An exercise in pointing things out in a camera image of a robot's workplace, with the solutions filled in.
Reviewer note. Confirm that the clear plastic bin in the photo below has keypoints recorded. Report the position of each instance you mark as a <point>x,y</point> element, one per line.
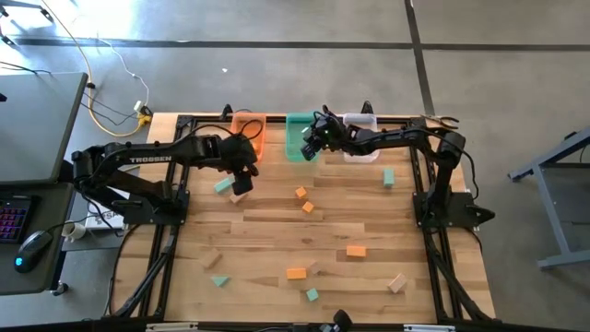
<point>362,119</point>

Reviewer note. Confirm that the translucent green plastic bin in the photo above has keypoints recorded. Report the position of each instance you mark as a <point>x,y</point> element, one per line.
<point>295,138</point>

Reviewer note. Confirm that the black aluminium table frame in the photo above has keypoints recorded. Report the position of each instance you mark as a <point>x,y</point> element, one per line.
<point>276,119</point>

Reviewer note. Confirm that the green rectangular block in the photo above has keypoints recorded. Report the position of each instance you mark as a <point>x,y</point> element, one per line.
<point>388,177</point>
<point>222,185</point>

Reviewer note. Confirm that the black computer mouse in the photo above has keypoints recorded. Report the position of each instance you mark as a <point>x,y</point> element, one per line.
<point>32,249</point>

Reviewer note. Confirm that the small orange cube block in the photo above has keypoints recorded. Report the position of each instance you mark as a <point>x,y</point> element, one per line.
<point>301,192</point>
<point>308,207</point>

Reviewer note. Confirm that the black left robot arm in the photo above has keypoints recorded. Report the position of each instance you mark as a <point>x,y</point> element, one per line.
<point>152,159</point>

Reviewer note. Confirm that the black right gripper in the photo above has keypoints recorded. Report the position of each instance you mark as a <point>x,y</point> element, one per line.
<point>329,133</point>

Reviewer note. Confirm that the grey desk top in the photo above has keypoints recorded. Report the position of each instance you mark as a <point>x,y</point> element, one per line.
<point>37,129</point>

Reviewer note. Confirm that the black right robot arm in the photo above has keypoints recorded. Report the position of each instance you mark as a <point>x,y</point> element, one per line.
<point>392,136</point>

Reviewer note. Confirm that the small green cube block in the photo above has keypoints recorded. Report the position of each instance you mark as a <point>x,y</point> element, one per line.
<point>312,294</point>

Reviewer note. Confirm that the natural wood rectangular block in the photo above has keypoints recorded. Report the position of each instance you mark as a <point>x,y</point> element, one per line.
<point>210,258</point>
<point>238,198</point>
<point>397,282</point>

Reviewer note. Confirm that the black clamp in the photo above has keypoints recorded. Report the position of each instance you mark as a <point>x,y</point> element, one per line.
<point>226,111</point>
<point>366,107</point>

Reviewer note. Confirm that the small natural wood cube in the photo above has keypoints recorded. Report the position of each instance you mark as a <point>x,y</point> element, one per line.
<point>315,268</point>

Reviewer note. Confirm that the grey metal table frame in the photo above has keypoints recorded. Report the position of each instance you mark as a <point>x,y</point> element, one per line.
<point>555,221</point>

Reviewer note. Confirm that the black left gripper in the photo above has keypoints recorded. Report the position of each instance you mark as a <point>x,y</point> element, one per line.
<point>244,163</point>

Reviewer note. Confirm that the black stand legs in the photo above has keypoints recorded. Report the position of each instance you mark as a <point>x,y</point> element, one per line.
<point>47,15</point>

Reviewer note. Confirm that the white strip on crossbar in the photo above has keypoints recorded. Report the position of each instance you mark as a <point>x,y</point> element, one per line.
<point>173,327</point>
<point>428,328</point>

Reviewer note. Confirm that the black front crossbar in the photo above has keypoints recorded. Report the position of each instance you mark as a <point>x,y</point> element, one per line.
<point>230,328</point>

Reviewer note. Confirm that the translucent orange plastic bin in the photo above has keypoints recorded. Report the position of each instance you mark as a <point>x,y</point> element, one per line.
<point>236,126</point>

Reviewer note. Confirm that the dark desk top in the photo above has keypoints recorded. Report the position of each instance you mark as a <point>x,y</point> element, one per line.
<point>43,281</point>

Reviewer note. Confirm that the white printed box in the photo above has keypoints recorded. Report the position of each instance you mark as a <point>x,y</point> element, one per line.
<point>110,222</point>

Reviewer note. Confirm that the white cup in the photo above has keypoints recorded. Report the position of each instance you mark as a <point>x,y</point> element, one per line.
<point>73,232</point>

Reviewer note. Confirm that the backlit black keyboard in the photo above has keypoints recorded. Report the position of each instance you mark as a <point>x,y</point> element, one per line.
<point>11,223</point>

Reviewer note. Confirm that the orange rectangular block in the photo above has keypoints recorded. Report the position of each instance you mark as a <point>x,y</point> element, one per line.
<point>296,273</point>
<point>356,251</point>

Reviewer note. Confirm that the green triangular block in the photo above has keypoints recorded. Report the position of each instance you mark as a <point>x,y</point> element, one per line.
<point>219,280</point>

